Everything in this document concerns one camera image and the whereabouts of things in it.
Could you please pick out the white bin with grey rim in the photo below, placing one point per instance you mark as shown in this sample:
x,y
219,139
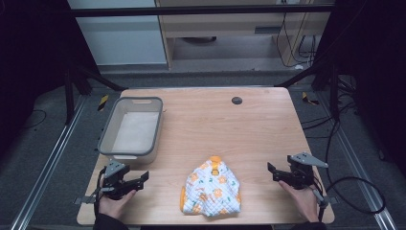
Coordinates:
x,y
135,131

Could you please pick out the metal floor rail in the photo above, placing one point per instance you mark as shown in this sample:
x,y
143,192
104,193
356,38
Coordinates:
x,y
360,166
48,159

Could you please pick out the black horizontal frame bar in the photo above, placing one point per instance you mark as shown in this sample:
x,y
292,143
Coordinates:
x,y
191,11

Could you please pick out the person's right hand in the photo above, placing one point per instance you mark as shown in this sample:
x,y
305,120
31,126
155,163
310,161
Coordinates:
x,y
301,202

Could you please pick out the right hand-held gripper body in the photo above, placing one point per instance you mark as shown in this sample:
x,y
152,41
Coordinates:
x,y
303,169

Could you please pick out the quilted orange print oven mitt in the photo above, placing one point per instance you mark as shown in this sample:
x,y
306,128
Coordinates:
x,y
212,190

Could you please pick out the dark curtain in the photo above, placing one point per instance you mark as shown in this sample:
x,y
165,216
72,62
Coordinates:
x,y
28,57
373,64

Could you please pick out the person's left hand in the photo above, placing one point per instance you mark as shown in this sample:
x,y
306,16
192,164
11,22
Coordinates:
x,y
113,206

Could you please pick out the light wooden desk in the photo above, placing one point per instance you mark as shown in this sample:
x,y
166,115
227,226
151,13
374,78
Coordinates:
x,y
223,25

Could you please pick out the black metal stand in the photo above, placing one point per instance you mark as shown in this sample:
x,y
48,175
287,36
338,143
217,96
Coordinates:
x,y
69,96
333,92

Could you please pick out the white cabinet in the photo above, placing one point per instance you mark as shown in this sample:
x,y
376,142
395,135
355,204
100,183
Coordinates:
x,y
121,41

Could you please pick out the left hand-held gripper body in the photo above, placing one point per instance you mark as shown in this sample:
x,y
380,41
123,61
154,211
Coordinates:
x,y
112,168

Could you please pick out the yellow black tape marker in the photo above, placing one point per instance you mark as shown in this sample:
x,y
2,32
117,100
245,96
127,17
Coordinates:
x,y
102,103
308,99

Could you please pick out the dark round table grommet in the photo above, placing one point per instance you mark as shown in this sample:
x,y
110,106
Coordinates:
x,y
236,100

